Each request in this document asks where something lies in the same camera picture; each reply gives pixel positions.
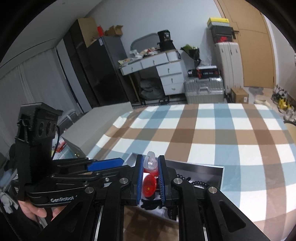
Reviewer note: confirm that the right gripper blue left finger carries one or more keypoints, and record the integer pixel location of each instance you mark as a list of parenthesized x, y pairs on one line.
[(137, 178)]

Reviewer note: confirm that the plaid bed blanket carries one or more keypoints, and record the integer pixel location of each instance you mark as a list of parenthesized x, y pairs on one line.
[(250, 141)]

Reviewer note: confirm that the brown cardboard box on floor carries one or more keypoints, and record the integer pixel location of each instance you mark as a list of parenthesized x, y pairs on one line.
[(239, 95)]

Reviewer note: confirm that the black top hat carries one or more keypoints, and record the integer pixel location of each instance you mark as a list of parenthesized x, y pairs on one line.
[(165, 41)]

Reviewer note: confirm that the silver aluminium suitcase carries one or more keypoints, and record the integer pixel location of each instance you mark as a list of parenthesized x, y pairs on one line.
[(208, 90)]

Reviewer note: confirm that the white upright suitcase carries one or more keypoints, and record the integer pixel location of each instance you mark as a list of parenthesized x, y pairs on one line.
[(229, 63)]

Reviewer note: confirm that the red round China badge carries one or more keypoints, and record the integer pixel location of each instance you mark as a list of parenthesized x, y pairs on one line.
[(149, 187)]

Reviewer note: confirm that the white dressing desk with drawers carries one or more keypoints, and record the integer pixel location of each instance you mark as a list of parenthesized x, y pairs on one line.
[(169, 66)]

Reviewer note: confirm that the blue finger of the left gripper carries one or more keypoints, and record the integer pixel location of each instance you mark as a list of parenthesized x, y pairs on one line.
[(105, 164)]

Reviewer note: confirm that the wooden door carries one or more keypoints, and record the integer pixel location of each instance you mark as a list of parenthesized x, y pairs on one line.
[(254, 40)]

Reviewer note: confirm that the flower bouquet black wrap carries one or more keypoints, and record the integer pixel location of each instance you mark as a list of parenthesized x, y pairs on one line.
[(193, 53)]

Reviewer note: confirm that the stacked shoe boxes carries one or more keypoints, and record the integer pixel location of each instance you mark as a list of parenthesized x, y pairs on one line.
[(221, 30)]

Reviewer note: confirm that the person's left hand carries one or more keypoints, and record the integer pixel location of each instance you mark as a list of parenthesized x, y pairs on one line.
[(31, 211)]

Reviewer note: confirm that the dark wardrobe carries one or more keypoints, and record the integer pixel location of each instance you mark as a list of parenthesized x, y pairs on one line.
[(95, 61)]

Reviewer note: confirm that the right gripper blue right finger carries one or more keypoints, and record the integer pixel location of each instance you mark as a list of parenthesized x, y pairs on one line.
[(164, 181)]

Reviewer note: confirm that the black red box on suitcase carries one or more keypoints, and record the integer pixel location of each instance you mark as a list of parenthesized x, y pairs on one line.
[(203, 72)]

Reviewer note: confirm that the grey rectangular storage box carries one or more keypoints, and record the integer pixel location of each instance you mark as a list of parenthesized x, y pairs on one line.
[(199, 176)]

